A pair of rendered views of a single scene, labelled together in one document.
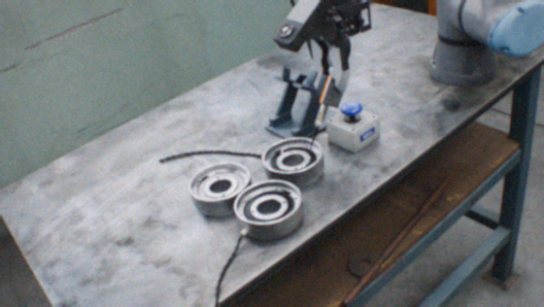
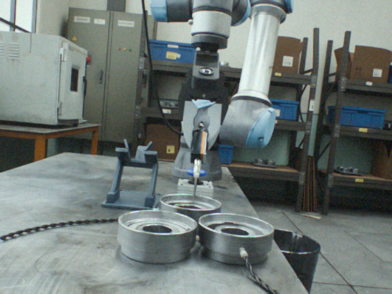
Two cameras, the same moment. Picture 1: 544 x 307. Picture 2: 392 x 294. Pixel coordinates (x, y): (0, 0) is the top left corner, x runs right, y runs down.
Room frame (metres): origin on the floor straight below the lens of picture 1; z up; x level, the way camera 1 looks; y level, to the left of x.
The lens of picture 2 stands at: (0.43, 0.48, 0.99)
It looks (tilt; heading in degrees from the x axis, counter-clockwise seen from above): 6 degrees down; 303
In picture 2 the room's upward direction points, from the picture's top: 5 degrees clockwise
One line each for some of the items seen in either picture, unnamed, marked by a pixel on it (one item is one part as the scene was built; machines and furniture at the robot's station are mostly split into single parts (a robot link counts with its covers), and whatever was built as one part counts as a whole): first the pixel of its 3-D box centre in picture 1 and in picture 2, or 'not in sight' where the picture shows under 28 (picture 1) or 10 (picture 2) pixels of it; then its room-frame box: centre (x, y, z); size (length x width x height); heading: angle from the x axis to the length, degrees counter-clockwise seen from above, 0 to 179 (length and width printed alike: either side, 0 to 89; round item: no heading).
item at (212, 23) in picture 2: not in sight; (209, 28); (0.81, -0.14, 1.15); 0.08 x 0.08 x 0.05
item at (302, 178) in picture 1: (293, 163); (189, 213); (0.75, -0.03, 0.82); 0.10 x 0.10 x 0.04
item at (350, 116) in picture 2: not in sight; (354, 117); (1.20, -4.07, 1.11); 0.52 x 0.38 x 0.22; 34
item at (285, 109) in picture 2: not in sight; (270, 109); (2.02, -3.53, 1.11); 0.52 x 0.38 x 0.22; 34
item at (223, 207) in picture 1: (221, 189); (157, 235); (0.72, 0.10, 0.82); 0.10 x 0.10 x 0.04
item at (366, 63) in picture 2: not in sight; (361, 66); (1.20, -4.07, 1.69); 0.59 x 0.41 x 0.38; 39
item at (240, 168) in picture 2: not in sight; (221, 114); (2.47, -3.22, 1.00); 1.92 x 0.57 x 2.00; 34
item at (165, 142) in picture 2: not in sight; (163, 140); (2.99, -2.85, 0.64); 0.49 x 0.40 x 0.37; 39
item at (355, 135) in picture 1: (355, 126); (194, 192); (0.82, -0.16, 0.82); 0.08 x 0.07 x 0.05; 124
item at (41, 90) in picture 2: not in sight; (42, 83); (3.01, -1.28, 1.10); 0.62 x 0.61 x 0.65; 124
